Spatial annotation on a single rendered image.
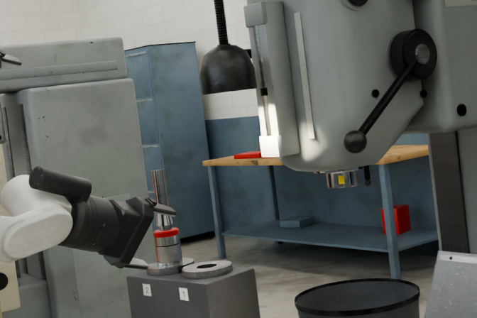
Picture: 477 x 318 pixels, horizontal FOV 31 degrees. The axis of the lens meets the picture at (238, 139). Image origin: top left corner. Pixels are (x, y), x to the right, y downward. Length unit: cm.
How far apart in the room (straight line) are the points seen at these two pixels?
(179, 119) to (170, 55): 64
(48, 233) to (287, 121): 39
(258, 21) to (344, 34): 12
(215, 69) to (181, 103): 750
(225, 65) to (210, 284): 49
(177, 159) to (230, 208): 76
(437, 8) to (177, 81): 740
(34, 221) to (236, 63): 39
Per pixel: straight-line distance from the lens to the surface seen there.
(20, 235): 128
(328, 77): 115
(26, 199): 133
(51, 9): 1106
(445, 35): 126
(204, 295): 147
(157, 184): 159
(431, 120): 127
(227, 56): 110
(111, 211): 139
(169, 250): 159
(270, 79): 116
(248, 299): 154
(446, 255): 165
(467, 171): 159
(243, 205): 861
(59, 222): 130
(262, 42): 117
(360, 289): 357
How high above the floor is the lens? 143
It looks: 3 degrees down
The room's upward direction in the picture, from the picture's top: 7 degrees counter-clockwise
